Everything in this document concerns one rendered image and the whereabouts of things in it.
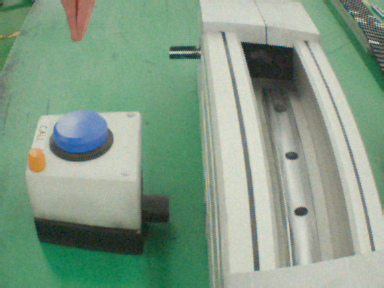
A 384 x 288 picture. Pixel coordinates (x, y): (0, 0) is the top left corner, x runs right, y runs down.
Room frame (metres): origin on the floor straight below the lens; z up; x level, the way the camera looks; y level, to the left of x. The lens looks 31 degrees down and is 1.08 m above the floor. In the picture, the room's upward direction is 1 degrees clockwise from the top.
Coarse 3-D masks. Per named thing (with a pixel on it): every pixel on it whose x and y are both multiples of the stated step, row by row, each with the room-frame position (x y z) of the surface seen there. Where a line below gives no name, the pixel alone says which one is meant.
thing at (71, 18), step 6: (60, 0) 0.37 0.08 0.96; (66, 0) 0.37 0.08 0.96; (72, 0) 0.37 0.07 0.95; (78, 0) 0.40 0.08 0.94; (66, 6) 0.37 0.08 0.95; (72, 6) 0.37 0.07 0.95; (66, 12) 0.38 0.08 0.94; (72, 12) 0.38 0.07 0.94; (72, 18) 0.38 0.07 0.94; (72, 24) 0.38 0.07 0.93; (72, 30) 0.38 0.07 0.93; (72, 36) 0.38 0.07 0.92
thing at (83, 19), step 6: (84, 0) 0.37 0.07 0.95; (90, 0) 0.37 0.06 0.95; (78, 6) 0.37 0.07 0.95; (84, 6) 0.37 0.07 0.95; (90, 6) 0.38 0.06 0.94; (78, 12) 0.38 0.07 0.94; (84, 12) 0.38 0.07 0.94; (90, 12) 0.40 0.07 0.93; (78, 18) 0.38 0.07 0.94; (84, 18) 0.38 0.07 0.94; (78, 24) 0.38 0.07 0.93; (84, 24) 0.38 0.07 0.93; (78, 30) 0.38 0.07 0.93; (84, 30) 0.39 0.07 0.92; (78, 36) 0.38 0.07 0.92
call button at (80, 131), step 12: (60, 120) 0.40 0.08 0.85; (72, 120) 0.40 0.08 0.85; (84, 120) 0.40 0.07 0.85; (96, 120) 0.40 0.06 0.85; (60, 132) 0.39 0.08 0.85; (72, 132) 0.39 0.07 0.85; (84, 132) 0.39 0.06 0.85; (96, 132) 0.39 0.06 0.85; (60, 144) 0.38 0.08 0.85; (72, 144) 0.38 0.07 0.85; (84, 144) 0.38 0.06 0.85; (96, 144) 0.38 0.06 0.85
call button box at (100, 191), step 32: (128, 128) 0.41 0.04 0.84; (64, 160) 0.37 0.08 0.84; (96, 160) 0.38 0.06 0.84; (128, 160) 0.38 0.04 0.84; (32, 192) 0.36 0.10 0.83; (64, 192) 0.36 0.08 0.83; (96, 192) 0.36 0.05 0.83; (128, 192) 0.36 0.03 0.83; (64, 224) 0.36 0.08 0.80; (96, 224) 0.36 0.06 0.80; (128, 224) 0.36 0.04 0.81
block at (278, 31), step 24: (216, 0) 0.58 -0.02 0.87; (240, 0) 0.59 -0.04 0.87; (264, 0) 0.60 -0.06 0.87; (216, 24) 0.52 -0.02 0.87; (240, 24) 0.52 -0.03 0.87; (264, 24) 0.52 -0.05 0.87; (288, 24) 0.53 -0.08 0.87; (312, 24) 0.55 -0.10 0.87; (192, 48) 0.56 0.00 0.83; (264, 48) 0.54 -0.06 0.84; (288, 48) 0.54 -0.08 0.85; (264, 72) 0.53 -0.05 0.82; (288, 72) 0.53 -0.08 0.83
